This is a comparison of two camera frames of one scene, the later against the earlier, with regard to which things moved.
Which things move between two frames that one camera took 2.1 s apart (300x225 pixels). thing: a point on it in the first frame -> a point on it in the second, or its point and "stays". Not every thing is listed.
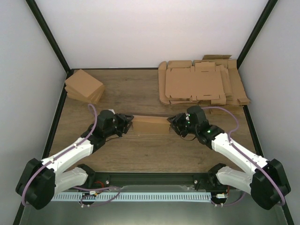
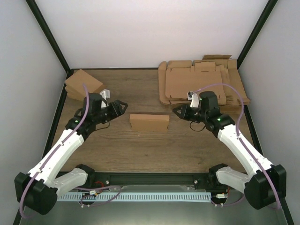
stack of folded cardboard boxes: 81,86 stays
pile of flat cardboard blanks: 214,80 stays
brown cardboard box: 150,124 stays
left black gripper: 124,123 -> 117,110
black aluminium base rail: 199,180 stays
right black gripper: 177,123 -> 184,114
